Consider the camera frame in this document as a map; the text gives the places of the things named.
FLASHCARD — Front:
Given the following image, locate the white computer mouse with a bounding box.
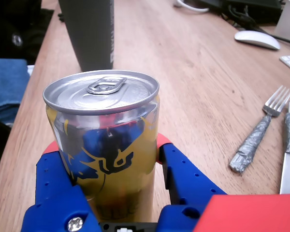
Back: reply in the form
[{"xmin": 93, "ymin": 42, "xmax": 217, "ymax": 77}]
[{"xmin": 234, "ymin": 30, "xmax": 281, "ymax": 51}]

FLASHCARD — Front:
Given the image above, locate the fork with taped handle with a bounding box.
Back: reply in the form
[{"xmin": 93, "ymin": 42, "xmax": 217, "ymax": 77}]
[{"xmin": 229, "ymin": 85, "xmax": 290, "ymax": 174}]

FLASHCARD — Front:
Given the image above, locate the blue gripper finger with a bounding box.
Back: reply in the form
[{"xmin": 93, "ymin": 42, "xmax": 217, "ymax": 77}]
[
  {"xmin": 156, "ymin": 132, "xmax": 228, "ymax": 232},
  {"xmin": 21, "ymin": 141, "xmax": 102, "ymax": 232}
]

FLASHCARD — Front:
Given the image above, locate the black mouse cable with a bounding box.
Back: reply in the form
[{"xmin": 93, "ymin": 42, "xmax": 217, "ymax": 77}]
[{"xmin": 255, "ymin": 26, "xmax": 290, "ymax": 48}]

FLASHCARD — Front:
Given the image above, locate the black jacket with snaps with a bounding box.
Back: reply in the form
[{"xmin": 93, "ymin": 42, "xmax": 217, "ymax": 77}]
[{"xmin": 0, "ymin": 0, "xmax": 55, "ymax": 65}]

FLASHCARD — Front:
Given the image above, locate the yellow energy drink can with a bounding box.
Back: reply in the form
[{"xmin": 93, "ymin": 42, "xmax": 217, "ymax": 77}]
[{"xmin": 43, "ymin": 70, "xmax": 160, "ymax": 223}]

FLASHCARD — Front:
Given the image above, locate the white paper cup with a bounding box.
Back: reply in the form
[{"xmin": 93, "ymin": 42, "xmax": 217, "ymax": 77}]
[{"xmin": 274, "ymin": 0, "xmax": 290, "ymax": 42}]

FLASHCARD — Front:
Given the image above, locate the blue folded cloth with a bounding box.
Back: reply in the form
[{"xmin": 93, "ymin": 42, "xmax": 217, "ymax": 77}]
[{"xmin": 0, "ymin": 58, "xmax": 30, "ymax": 124}]

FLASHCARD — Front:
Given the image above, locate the dark grey tumbler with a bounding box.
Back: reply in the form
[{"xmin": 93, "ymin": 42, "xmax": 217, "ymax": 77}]
[{"xmin": 58, "ymin": 0, "xmax": 116, "ymax": 73}]

